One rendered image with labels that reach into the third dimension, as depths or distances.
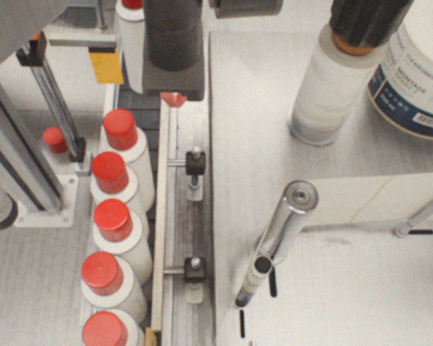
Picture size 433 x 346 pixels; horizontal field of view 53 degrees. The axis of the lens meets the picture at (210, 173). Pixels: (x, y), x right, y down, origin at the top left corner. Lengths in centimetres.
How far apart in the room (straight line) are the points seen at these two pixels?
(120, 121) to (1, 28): 24
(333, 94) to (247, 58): 23
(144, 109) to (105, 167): 30
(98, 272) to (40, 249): 31
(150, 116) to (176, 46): 29
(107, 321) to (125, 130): 19
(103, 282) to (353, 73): 38
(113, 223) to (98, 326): 9
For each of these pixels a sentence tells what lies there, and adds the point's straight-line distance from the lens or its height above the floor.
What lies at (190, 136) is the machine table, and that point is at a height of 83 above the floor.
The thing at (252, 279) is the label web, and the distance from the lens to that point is 45.
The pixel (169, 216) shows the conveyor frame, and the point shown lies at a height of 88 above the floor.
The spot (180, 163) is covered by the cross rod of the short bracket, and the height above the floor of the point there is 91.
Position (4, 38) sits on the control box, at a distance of 25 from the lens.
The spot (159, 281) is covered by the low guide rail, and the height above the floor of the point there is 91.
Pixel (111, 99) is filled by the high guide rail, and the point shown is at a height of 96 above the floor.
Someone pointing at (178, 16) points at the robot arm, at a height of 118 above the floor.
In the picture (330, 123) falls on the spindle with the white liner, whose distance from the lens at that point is 66.
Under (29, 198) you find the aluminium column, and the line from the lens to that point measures 67.
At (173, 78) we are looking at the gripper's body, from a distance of 46.
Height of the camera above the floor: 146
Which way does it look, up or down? 63 degrees down
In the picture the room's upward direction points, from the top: 6 degrees clockwise
